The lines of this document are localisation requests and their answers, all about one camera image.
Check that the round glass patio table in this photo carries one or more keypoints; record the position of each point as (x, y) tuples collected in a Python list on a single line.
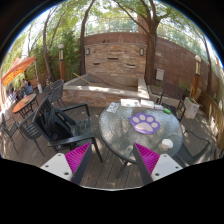
[(119, 134)]

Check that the round wooden table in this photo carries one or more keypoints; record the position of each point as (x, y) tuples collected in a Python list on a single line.
[(25, 105)]

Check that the white box on table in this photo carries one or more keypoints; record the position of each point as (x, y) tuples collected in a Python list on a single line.
[(147, 103)]

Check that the patterned card on table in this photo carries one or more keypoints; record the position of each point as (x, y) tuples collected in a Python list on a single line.
[(113, 107)]

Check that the orange patio umbrella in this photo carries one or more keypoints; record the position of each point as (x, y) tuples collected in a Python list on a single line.
[(18, 66)]

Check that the green small item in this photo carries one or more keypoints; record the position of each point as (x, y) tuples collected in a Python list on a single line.
[(167, 111)]

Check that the purple paw mouse pad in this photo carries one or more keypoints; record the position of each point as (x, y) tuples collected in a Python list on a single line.
[(144, 123)]

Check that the dark grey patio chair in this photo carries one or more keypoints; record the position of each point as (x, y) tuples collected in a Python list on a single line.
[(30, 131)]

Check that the white planter box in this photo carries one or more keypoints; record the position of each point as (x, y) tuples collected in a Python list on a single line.
[(191, 108)]

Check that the dark chair right foreground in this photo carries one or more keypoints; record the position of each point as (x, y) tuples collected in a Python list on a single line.
[(194, 150)]

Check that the black plastic armchair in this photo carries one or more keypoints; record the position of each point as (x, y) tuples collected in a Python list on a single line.
[(60, 130)]

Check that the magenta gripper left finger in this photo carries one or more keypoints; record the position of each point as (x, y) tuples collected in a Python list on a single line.
[(70, 166)]

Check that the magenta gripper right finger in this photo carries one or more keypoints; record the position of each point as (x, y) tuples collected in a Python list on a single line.
[(153, 166)]

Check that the dark chair behind table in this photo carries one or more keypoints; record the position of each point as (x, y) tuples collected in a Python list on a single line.
[(173, 92)]

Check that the white book on table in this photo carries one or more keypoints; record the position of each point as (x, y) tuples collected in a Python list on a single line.
[(130, 103)]

